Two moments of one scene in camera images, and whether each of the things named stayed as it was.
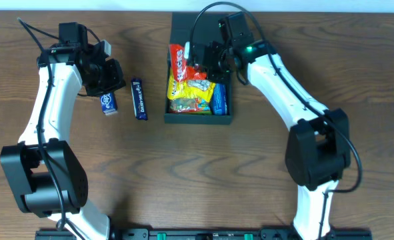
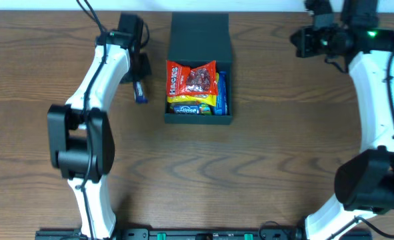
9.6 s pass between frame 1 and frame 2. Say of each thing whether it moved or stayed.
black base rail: stayed
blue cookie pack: stayed
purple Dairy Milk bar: moved
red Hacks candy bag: moved
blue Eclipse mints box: moved
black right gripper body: moved
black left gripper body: moved
